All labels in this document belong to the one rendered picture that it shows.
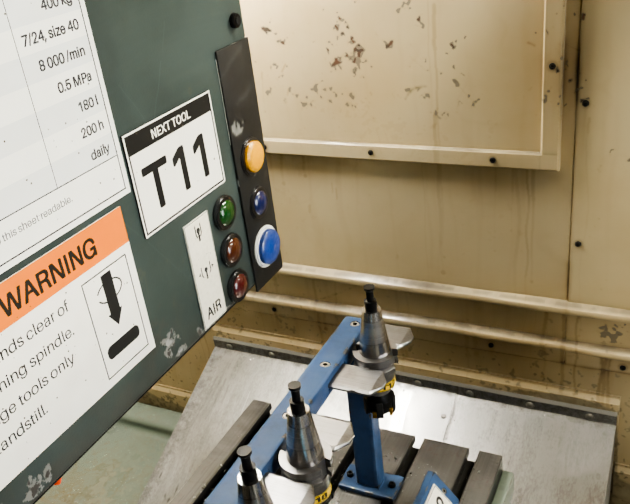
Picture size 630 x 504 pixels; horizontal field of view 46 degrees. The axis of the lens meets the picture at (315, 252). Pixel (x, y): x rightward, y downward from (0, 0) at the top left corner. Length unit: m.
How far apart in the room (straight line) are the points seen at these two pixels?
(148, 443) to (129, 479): 0.12
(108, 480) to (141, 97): 1.53
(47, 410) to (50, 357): 0.03
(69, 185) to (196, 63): 0.14
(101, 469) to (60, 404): 1.52
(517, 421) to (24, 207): 1.24
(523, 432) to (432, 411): 0.18
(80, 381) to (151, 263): 0.09
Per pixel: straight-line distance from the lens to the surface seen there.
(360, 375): 1.03
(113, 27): 0.48
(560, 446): 1.52
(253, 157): 0.59
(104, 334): 0.48
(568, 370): 1.49
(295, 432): 0.87
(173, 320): 0.54
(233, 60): 0.58
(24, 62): 0.43
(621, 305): 1.39
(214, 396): 1.74
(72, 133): 0.45
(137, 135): 0.49
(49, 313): 0.45
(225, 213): 0.57
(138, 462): 1.97
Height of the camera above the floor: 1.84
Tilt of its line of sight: 27 degrees down
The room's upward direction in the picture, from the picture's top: 7 degrees counter-clockwise
